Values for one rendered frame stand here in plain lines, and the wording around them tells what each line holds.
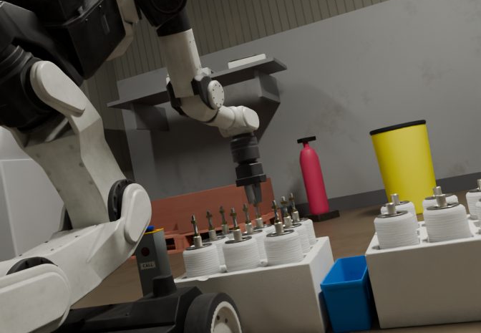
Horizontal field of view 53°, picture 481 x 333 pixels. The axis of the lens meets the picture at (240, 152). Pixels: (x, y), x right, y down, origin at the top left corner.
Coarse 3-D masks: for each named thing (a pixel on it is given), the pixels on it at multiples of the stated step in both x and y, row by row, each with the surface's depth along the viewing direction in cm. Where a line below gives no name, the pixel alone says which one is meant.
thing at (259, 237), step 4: (264, 232) 141; (252, 236) 138; (256, 236) 138; (260, 236) 139; (264, 236) 140; (256, 240) 138; (260, 240) 138; (260, 244) 138; (260, 248) 138; (264, 248) 139; (260, 252) 138; (264, 252) 138; (260, 256) 138; (264, 256) 138
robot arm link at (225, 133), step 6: (222, 132) 156; (228, 132) 154; (234, 132) 153; (240, 132) 152; (246, 132) 153; (252, 132) 159; (234, 138) 154; (240, 138) 152; (246, 138) 151; (252, 138) 152; (234, 144) 152; (240, 144) 151; (246, 144) 151; (252, 144) 152
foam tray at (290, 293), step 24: (264, 264) 128; (288, 264) 121; (312, 264) 121; (216, 288) 125; (240, 288) 123; (264, 288) 121; (288, 288) 119; (312, 288) 118; (240, 312) 123; (264, 312) 121; (288, 312) 119; (312, 312) 118
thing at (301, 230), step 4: (292, 228) 135; (296, 228) 135; (300, 228) 135; (304, 228) 137; (300, 232) 135; (304, 232) 136; (300, 236) 135; (304, 236) 136; (300, 240) 135; (304, 240) 136; (304, 244) 135; (308, 244) 137; (304, 248) 135; (308, 248) 136; (304, 252) 135
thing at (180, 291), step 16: (160, 288) 98; (176, 288) 99; (192, 288) 100; (112, 304) 110; (128, 304) 106; (144, 304) 96; (160, 304) 94; (176, 304) 93; (80, 320) 100; (96, 320) 98; (112, 320) 96; (128, 320) 95; (144, 320) 93; (160, 320) 92; (176, 320) 91
